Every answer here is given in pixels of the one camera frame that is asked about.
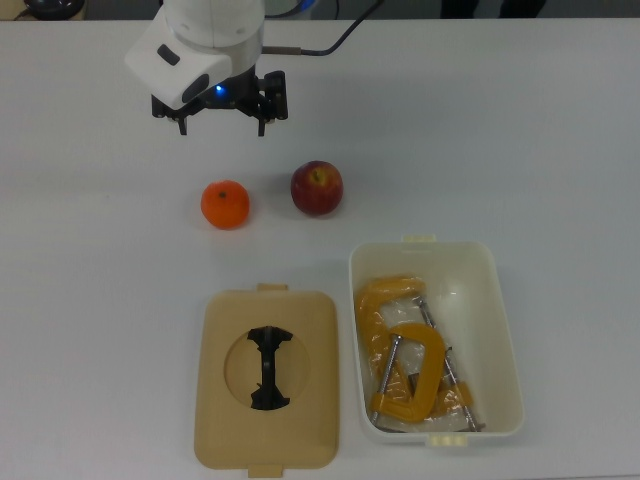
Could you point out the orange mandarin fruit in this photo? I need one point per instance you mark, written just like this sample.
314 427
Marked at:
225 205

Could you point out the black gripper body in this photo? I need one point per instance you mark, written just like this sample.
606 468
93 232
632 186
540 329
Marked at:
235 95

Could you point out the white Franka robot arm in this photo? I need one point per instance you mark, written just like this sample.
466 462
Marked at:
210 20

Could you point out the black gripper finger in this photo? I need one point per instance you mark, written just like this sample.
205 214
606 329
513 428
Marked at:
274 95
182 114

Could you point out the white plastic container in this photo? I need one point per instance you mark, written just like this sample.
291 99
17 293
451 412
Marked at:
492 310

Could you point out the beige plastic lid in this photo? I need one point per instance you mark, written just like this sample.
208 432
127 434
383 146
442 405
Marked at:
215 390

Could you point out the large yellow C-clamp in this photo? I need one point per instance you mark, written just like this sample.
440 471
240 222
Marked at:
367 310

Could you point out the small yellow C-clamp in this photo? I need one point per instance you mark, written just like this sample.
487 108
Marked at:
430 365

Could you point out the red apple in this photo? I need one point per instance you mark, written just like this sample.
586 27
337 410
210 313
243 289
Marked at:
317 189

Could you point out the black round object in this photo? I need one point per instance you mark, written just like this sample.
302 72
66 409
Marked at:
50 7

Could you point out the clear plastic bag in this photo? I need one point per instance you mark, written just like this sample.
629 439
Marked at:
400 315

